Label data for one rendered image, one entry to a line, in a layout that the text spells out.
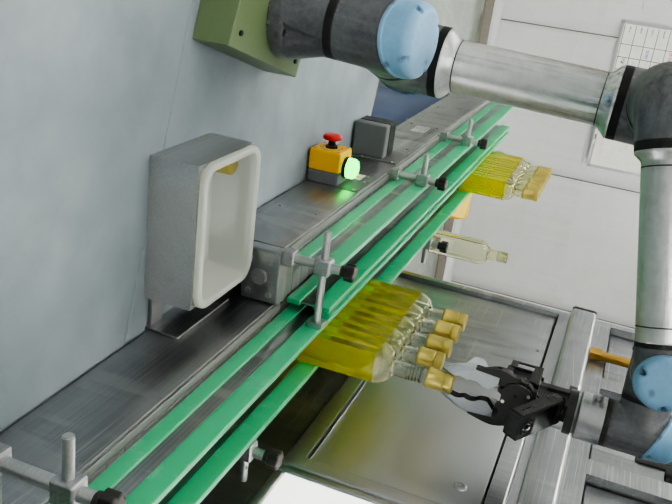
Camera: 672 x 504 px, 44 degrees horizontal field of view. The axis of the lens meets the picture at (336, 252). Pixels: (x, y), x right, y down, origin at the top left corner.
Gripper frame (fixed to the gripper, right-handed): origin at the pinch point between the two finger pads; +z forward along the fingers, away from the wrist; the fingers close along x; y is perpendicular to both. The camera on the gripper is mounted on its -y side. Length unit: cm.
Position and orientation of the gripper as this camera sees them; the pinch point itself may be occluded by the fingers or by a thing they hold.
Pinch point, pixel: (448, 382)
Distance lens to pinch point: 136.6
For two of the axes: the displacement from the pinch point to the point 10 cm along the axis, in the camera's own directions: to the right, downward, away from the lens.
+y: 3.6, -3.1, 8.8
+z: -9.2, -2.4, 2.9
